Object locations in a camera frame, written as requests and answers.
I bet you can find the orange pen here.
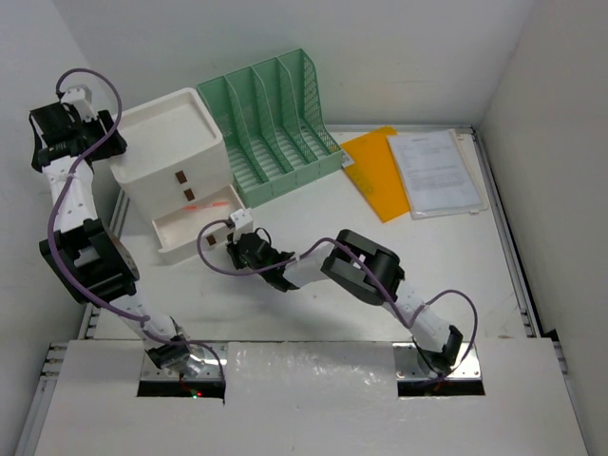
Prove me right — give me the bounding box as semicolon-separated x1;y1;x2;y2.
183;200;231;212

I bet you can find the white bottom drawer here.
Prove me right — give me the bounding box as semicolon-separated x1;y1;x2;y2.
152;185;246;265

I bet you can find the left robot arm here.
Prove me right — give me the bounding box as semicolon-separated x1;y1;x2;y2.
28;102;205;379

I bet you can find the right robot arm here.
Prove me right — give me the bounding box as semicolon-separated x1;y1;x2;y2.
227;229;463;376

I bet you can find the brown middle drawer tab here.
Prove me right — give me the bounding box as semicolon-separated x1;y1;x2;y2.
183;189;196;201

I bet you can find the green file organizer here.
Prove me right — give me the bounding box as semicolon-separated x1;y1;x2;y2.
197;49;344;208

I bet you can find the white drawer cabinet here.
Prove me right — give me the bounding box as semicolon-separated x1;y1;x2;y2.
109;87;233;220

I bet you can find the orange plastic folder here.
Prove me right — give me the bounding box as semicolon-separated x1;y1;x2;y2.
342;126;410;223

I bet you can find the clear document sleeve with paper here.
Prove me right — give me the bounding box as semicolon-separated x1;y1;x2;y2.
388;129;487;219

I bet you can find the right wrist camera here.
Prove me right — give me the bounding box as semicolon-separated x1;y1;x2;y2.
228;209;254;235

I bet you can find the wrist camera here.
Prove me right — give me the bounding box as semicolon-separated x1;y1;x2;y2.
59;85;98;123
228;209;254;235

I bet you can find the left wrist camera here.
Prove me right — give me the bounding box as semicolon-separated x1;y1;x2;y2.
59;85;98;123

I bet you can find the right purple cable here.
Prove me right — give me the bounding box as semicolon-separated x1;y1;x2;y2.
196;218;479;376

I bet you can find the purple cable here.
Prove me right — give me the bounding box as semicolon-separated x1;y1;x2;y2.
196;218;479;376
47;69;227;381

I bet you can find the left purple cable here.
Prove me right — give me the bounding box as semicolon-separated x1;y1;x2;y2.
47;69;227;381

